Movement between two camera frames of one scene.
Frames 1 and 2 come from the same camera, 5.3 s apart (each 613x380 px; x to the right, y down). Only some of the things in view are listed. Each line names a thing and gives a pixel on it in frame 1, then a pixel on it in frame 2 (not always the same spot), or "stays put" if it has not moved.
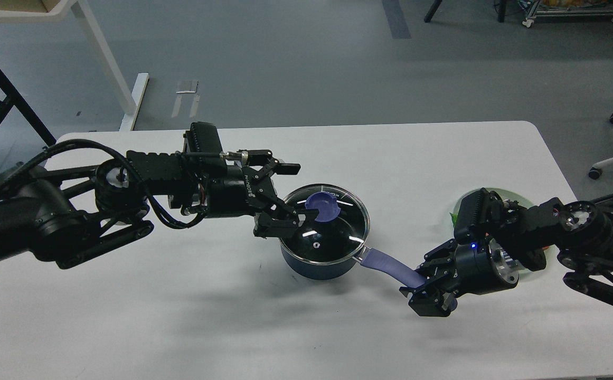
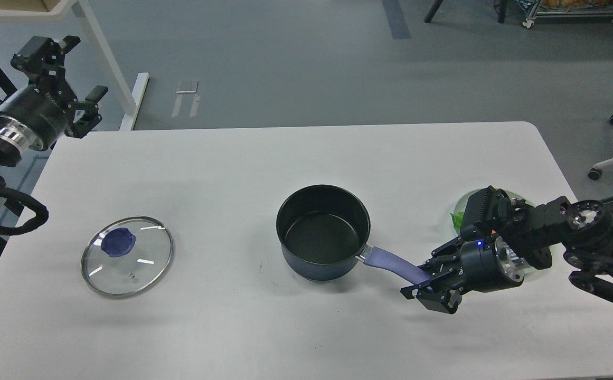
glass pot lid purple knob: [327, 203] → [125, 255]
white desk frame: [131, 103] stays put
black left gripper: [228, 195] → [40, 116]
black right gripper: [480, 268] stays put
